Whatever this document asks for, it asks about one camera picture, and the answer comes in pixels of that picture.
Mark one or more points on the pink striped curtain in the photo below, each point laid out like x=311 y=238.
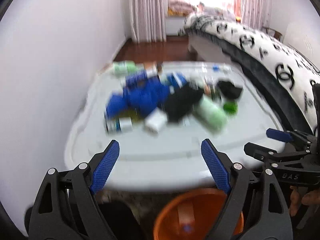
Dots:
x=147 y=20

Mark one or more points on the pale green cream jar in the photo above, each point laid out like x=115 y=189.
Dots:
x=211 y=114

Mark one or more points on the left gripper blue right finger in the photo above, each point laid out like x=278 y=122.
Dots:
x=218 y=171

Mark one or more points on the blue white carton box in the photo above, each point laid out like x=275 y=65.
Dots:
x=141 y=75

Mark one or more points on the white blue label bottle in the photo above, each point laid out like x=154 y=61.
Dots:
x=118 y=125

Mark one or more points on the blue cloth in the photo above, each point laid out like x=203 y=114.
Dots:
x=144 y=98

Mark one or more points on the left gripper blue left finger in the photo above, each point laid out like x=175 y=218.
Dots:
x=102 y=164

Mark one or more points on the white black logo blanket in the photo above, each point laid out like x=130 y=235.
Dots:
x=283 y=76

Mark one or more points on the dark green small bottle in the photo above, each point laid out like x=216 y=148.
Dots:
x=230 y=107

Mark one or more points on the grey bed frame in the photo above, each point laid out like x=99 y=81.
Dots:
x=205 y=50

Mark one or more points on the orange plastic trash bucket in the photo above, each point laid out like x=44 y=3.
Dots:
x=190 y=215

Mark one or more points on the white rectangular box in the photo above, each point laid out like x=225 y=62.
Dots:
x=155 y=121

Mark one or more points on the person's right hand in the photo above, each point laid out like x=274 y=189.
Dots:
x=311 y=198

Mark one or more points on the folded bedding on windowsill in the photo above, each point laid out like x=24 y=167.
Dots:
x=180 y=9

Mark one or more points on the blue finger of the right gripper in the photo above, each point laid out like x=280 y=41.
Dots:
x=279 y=135

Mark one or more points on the black cloth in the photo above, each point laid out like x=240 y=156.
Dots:
x=181 y=102

